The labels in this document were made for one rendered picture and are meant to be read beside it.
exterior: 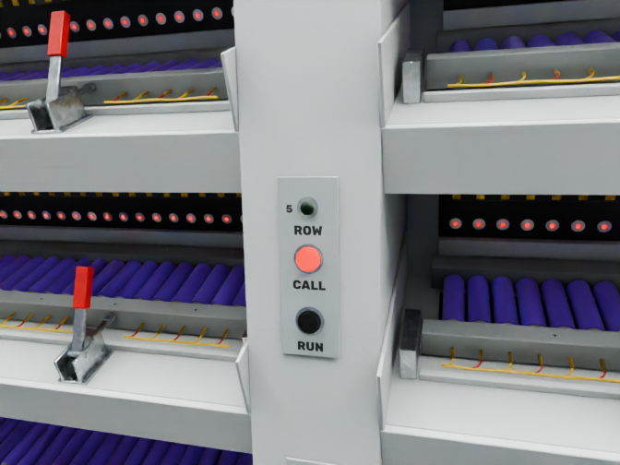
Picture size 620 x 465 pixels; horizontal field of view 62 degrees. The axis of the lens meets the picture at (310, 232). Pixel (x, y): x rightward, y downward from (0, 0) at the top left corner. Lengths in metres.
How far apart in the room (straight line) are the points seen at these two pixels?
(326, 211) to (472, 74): 0.14
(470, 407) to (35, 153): 0.37
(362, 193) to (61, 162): 0.23
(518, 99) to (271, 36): 0.16
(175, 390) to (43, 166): 0.20
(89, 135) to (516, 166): 0.29
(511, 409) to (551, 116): 0.20
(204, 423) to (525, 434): 0.23
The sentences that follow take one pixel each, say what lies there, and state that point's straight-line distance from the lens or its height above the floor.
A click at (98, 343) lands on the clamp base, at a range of 0.49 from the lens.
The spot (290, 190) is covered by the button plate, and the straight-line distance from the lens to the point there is 0.34.
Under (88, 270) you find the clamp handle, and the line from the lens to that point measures 0.47.
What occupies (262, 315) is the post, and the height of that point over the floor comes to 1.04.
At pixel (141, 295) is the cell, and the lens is 0.52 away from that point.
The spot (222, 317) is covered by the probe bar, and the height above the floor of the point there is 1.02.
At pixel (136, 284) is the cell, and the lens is 0.55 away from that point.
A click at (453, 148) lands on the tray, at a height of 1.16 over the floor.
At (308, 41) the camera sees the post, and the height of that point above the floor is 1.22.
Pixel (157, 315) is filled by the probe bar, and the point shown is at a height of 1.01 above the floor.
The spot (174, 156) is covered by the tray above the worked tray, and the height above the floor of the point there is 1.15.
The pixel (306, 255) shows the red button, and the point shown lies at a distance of 0.34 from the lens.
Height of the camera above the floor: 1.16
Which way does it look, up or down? 10 degrees down
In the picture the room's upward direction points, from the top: 1 degrees counter-clockwise
